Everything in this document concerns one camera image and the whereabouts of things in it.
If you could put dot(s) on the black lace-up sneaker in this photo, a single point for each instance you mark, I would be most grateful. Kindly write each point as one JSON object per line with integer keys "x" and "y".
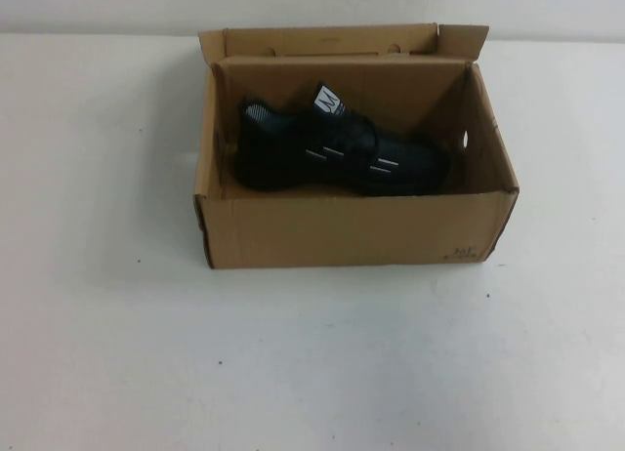
{"x": 293, "y": 173}

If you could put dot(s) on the brown cardboard shoe box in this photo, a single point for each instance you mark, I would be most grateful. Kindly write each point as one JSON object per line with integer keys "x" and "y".
{"x": 342, "y": 231}

